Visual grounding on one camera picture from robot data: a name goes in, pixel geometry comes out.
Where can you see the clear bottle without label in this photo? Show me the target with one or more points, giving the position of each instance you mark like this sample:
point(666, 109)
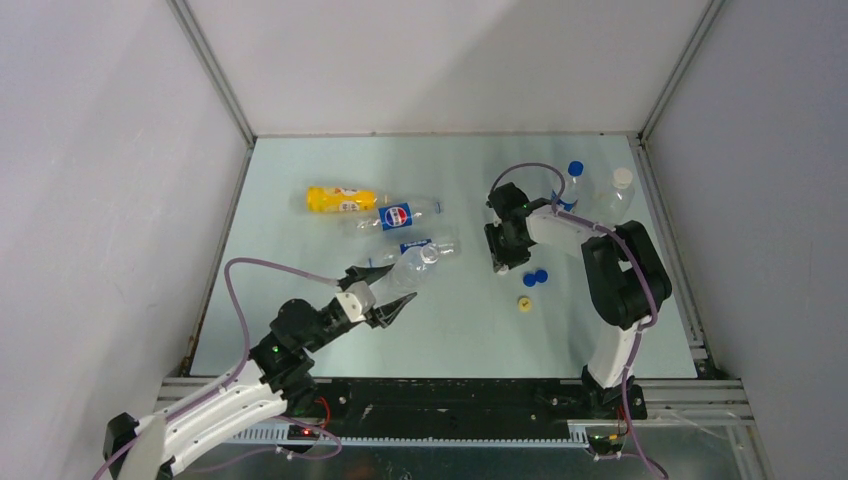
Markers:
point(610, 204)

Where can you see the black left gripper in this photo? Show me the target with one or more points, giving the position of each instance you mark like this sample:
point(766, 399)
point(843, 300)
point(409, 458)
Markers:
point(385, 314)

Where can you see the clear Pepsi label bottle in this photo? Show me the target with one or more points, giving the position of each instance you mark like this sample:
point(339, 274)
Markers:
point(398, 215)

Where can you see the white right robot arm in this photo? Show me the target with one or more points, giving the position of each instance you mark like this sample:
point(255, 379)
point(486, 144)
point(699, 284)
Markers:
point(626, 279)

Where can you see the aluminium corner post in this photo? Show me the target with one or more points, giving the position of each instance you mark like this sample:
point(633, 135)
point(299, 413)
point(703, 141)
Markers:
point(693, 44)
point(201, 46)

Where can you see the aluminium corner post right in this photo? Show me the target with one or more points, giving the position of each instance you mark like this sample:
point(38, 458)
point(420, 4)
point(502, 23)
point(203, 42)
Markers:
point(693, 44)

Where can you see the aluminium corner post left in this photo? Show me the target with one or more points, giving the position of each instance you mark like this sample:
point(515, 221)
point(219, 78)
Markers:
point(201, 46)

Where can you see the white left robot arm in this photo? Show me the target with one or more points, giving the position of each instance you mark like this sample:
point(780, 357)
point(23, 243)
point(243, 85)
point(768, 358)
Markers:
point(271, 379)

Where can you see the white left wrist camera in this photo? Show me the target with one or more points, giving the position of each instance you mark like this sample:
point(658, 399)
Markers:
point(356, 301)

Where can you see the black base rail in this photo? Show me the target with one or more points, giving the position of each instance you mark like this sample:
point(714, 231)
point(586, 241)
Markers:
point(462, 409)

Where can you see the yellow label bottle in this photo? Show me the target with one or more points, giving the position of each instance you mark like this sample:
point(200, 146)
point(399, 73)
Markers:
point(321, 199)

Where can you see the clear bottle blue label front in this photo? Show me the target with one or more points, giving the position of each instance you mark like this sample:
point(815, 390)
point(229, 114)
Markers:
point(576, 193)

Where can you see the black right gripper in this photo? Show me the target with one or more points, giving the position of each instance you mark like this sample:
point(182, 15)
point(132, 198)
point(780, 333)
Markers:
point(499, 256)

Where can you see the clear bottle blue label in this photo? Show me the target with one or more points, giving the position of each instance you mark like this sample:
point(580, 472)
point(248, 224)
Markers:
point(390, 250)
point(576, 193)

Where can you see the clear bottle blue label middle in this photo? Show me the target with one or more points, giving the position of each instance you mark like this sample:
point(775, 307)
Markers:
point(390, 250)

